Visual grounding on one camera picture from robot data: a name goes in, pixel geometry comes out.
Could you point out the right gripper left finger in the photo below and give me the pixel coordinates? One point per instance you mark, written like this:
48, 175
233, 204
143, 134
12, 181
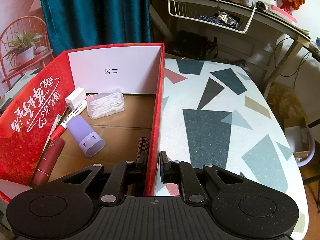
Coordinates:
126, 179

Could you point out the clear box of floss picks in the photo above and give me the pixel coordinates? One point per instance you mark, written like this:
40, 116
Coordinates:
105, 104

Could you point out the cluttered desk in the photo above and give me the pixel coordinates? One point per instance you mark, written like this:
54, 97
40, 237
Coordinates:
265, 43

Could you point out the black bag under desk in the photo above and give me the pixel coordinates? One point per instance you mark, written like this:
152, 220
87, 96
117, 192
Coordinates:
193, 46

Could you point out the checkered pen tube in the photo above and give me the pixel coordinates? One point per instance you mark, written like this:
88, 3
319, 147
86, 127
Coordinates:
143, 150

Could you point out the purple rectangular case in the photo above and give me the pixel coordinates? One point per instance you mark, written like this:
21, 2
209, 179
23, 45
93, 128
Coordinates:
86, 137

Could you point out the pink book on desk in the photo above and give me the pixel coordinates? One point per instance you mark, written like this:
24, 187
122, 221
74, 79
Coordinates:
281, 13

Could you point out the white charger adapter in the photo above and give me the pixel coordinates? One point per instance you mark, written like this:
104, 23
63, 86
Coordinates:
76, 97

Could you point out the dark red lipstick tube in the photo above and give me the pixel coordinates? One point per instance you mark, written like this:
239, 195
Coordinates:
48, 161

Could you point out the purple bin with papers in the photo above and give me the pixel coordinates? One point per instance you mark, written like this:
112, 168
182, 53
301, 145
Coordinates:
300, 140

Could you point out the teal blue curtain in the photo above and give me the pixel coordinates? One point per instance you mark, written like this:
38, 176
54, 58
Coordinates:
82, 23

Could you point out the red cardboard box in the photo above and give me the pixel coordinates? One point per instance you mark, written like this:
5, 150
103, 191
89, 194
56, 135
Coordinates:
33, 146

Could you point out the red white marker pen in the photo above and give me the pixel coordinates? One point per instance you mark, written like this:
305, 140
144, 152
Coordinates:
63, 126

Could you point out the printed room backdrop cloth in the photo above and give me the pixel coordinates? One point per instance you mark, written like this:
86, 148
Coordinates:
24, 40

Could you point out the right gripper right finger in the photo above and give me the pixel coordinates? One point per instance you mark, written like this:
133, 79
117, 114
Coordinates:
182, 174

